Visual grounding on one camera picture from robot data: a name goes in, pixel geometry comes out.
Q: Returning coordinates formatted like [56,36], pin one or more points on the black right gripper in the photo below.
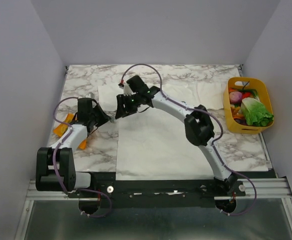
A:
[122,106]

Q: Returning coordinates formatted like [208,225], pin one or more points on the purple toy onion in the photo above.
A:
[235,97]

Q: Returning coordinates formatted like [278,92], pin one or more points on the orange snack bag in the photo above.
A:
[71,135]

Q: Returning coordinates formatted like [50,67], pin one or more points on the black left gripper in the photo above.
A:
[105,117]

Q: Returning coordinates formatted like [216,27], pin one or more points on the yellow plastic basket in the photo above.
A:
[234,117]

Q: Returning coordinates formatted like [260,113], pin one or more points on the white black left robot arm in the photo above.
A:
[55,168]

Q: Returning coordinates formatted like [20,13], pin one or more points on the black mounting base plate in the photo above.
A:
[99,178]

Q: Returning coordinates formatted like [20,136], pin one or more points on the aluminium rail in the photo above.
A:
[261,188]

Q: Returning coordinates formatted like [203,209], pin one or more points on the green toy cabbage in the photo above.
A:
[255,113]

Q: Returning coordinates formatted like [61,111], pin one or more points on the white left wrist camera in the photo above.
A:
[90,95]

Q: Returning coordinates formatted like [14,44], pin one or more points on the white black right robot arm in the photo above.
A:
[199,129]

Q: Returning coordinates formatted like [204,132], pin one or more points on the white t-shirt with flower print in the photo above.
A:
[152,145]

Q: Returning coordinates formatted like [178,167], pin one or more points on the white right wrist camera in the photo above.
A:
[127,90]

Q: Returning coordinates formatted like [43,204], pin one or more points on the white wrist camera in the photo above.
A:
[90,95]
[127,90]

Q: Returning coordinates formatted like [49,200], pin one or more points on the red toy tomato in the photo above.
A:
[247,95]

